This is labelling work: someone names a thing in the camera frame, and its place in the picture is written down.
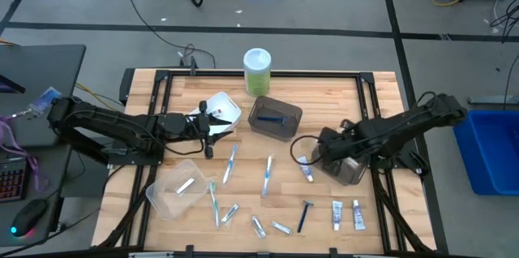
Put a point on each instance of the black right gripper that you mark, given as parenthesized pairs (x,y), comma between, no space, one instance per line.
(334,144)

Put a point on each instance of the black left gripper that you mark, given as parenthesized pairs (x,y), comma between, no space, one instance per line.
(196,125)

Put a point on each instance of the blue white toothbrush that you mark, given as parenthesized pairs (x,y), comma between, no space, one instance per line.
(230,165)
(267,176)

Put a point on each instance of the blue disposable razor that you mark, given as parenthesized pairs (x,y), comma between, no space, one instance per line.
(303,217)
(269,119)

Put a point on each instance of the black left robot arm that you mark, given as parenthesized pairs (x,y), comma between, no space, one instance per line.
(121,122)

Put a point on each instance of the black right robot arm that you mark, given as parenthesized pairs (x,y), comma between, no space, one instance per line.
(405,126)

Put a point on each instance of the white plastic bin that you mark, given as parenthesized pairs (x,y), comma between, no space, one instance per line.
(227,106)

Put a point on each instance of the smoky grey plastic bin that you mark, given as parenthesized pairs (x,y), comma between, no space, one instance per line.
(280,133)
(348,173)

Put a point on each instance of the green wipes canister white lid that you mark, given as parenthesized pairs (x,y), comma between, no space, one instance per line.
(257,75)

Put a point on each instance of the green toothbrush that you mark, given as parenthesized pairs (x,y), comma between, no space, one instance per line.
(213,203)

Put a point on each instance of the clear plastic bin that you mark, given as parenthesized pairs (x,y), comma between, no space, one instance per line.
(166,201)

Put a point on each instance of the black rectangular box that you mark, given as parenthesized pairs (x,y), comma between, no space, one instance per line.
(126,85)

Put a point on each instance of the blue storage bin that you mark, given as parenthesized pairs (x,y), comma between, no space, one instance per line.
(494,152)

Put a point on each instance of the dark grey desk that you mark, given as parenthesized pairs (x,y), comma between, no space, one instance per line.
(52,168)

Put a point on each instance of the blue id badge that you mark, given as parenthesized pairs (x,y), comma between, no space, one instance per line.
(45,100)

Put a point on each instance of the black side table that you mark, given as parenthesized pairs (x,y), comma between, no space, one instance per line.
(40,71)

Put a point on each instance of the black computer mouse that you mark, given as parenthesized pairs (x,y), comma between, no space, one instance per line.
(28,215)

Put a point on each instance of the backlit computer keyboard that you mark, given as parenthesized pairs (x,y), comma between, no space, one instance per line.
(12,179)

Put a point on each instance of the black aluminium table frame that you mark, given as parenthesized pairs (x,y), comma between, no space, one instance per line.
(316,74)

